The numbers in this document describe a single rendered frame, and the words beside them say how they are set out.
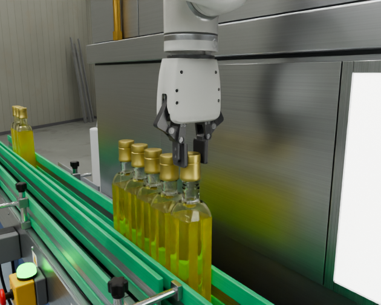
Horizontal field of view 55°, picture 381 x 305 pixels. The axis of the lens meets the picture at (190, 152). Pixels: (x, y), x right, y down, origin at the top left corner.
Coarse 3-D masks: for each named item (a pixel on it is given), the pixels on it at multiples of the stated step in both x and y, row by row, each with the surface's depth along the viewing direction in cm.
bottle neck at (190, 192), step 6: (198, 180) 61; (186, 186) 60; (192, 186) 60; (198, 186) 61; (186, 192) 61; (192, 192) 61; (198, 192) 62; (186, 198) 61; (192, 198) 61; (198, 198) 62
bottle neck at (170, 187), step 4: (176, 180) 65; (164, 184) 65; (168, 184) 65; (172, 184) 65; (176, 184) 66; (164, 188) 65; (168, 188) 65; (172, 188) 65; (176, 188) 66; (164, 192) 65; (168, 192) 65; (172, 192) 65
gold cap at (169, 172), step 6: (162, 156) 64; (168, 156) 64; (162, 162) 64; (168, 162) 64; (162, 168) 64; (168, 168) 64; (174, 168) 64; (162, 174) 65; (168, 174) 64; (174, 174) 64; (168, 180) 64; (174, 180) 65
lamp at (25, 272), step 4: (24, 264) 88; (28, 264) 88; (32, 264) 88; (20, 268) 87; (24, 268) 87; (28, 268) 87; (32, 268) 87; (20, 272) 86; (24, 272) 86; (28, 272) 86; (32, 272) 87; (36, 272) 89; (20, 276) 86; (24, 276) 86; (28, 276) 86; (32, 276) 87; (20, 280) 86; (24, 280) 86
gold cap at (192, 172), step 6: (192, 156) 59; (198, 156) 60; (192, 162) 59; (198, 162) 60; (180, 168) 61; (186, 168) 60; (192, 168) 59; (198, 168) 60; (180, 174) 61; (186, 174) 60; (192, 174) 60; (198, 174) 60; (186, 180) 60; (192, 180) 60
